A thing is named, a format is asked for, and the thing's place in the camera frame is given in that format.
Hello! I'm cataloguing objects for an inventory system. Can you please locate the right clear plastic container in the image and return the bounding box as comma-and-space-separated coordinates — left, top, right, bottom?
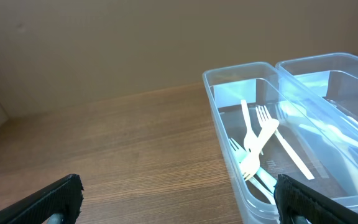
274, 52, 358, 156

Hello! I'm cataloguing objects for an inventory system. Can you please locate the yellow plastic fork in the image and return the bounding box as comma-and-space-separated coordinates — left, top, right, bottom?
239, 119, 280, 180

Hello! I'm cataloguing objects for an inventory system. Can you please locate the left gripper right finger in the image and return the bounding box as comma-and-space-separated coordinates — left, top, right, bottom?
273, 174, 358, 224

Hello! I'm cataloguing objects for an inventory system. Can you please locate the clear plastic container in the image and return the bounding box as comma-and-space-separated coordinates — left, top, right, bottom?
204, 62, 358, 223
274, 52, 358, 156

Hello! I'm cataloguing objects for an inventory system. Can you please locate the white fork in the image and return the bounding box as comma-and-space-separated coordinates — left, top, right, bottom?
255, 105, 314, 180

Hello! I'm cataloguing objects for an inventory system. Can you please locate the light blue plastic fork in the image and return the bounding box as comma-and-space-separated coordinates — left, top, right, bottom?
227, 137, 278, 194

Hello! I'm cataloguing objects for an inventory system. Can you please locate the clear plastic fork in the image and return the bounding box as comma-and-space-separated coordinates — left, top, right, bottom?
241, 100, 258, 152

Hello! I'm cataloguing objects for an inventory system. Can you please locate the left clear plastic container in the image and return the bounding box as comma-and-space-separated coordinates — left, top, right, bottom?
204, 62, 358, 223

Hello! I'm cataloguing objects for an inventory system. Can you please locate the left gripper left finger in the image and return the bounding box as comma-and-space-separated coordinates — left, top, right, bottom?
0, 174, 84, 224

